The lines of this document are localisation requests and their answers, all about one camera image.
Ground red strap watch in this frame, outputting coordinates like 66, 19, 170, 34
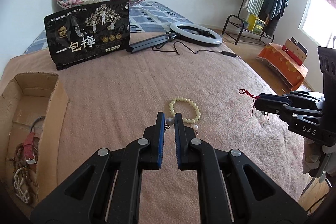
23, 132, 40, 165

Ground white bead string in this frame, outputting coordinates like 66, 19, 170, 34
12, 167, 34, 205

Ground pearl earring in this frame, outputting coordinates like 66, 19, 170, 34
165, 117, 174, 129
193, 124, 198, 135

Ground white gloved hand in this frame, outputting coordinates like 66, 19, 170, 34
302, 138, 322, 174

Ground orange cloth covered table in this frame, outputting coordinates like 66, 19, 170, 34
257, 43, 308, 91

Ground tan and red boxes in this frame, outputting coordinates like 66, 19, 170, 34
282, 38, 307, 65

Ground black clothes rack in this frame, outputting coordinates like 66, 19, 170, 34
222, 0, 288, 45

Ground yellow green box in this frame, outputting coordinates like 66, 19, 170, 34
247, 14, 265, 34

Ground dark hanging clothes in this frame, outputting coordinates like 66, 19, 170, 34
259, 0, 288, 36

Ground cardboard box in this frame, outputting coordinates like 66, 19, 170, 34
1, 72, 69, 215

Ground blue checked bed sheet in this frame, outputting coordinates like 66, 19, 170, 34
23, 0, 195, 55

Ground black snack bag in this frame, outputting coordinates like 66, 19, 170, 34
44, 0, 130, 70

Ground black ring light cable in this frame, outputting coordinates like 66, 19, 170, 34
152, 41, 241, 59

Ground cream bead bracelet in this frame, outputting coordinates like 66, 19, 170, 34
168, 97, 202, 125

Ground dark bangle ring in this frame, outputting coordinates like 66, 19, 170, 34
30, 116, 47, 132

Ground ring light with tripod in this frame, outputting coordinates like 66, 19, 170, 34
126, 22, 222, 53

